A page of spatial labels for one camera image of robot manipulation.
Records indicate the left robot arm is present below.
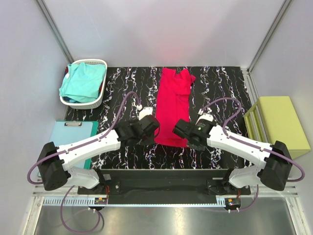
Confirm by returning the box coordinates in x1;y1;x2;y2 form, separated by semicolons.
37;107;160;194

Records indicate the white laundry basket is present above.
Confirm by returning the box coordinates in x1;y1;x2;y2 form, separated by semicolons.
59;59;107;110

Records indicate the green cutting mat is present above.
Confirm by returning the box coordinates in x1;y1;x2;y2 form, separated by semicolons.
83;121;100;170

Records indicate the blue t shirt in basket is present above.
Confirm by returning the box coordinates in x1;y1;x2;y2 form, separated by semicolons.
62;96;80;103

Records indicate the light blue clipboard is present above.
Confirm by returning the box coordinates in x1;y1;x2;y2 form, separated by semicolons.
38;120;98;177

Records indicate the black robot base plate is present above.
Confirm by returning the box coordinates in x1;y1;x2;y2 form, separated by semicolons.
78;169;251;207

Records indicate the yellow green drawer box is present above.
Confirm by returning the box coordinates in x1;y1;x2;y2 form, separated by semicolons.
244;96;311;160

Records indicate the pink t shirt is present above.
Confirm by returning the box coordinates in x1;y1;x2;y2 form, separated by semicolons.
155;68;196;147

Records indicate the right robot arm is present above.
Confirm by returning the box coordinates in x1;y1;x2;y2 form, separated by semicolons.
173;113;292;194

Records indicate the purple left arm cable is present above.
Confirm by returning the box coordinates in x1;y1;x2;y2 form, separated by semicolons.
26;91;144;233

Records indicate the turquoise t shirt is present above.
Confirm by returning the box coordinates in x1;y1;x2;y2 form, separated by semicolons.
59;62;107;103

